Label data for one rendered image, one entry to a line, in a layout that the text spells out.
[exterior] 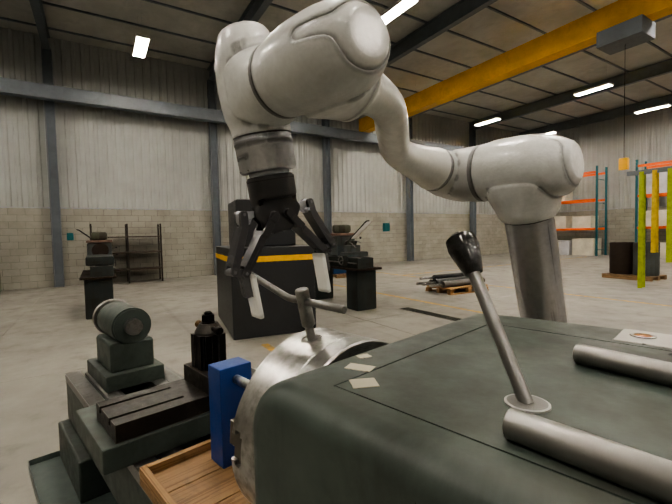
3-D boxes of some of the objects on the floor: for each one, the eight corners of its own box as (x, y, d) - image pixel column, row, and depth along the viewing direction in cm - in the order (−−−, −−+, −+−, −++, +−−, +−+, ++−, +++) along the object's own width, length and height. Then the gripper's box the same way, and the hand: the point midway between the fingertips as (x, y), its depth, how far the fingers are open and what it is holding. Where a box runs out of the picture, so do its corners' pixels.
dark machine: (317, 330, 566) (314, 197, 557) (233, 340, 518) (228, 195, 509) (284, 309, 732) (281, 206, 723) (217, 316, 684) (213, 206, 675)
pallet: (666, 279, 1030) (667, 241, 1025) (651, 281, 993) (651, 242, 989) (617, 275, 1137) (617, 241, 1132) (601, 277, 1100) (602, 242, 1096)
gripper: (317, 169, 71) (335, 280, 75) (182, 186, 56) (214, 325, 59) (343, 163, 65) (362, 284, 69) (201, 181, 50) (235, 335, 54)
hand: (292, 296), depth 64 cm, fingers open, 13 cm apart
